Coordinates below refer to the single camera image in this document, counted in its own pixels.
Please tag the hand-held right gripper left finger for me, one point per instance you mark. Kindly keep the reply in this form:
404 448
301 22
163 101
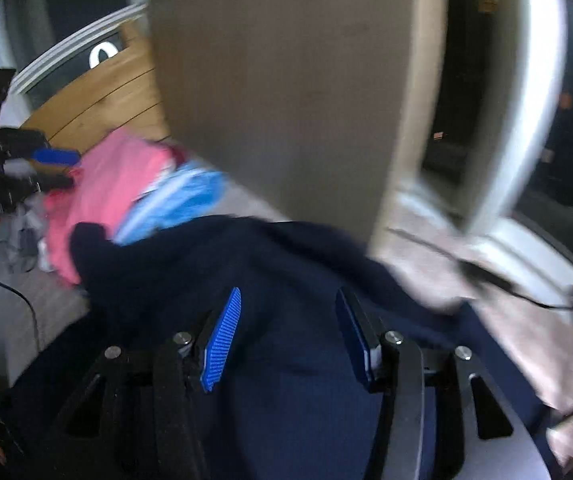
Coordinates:
221 345

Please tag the white window frame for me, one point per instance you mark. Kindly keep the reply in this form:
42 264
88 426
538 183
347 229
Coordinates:
531 85

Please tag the light wooden board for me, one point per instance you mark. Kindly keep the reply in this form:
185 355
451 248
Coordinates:
291 85

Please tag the pink garment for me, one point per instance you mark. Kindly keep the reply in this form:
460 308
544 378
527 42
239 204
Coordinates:
106 180

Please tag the pine wood panel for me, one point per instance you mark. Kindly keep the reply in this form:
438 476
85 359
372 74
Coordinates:
106 100

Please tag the light blue striped garment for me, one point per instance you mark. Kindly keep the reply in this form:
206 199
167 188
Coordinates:
181 205

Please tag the white cloth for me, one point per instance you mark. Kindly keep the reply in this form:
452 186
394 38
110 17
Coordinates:
21 230

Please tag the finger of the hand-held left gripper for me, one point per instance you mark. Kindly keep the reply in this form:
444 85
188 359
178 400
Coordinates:
56 156
54 182

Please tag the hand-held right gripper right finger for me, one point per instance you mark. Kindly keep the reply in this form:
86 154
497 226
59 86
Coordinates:
356 340

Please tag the navy blue sweater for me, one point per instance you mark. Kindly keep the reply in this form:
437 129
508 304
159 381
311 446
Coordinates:
276 270

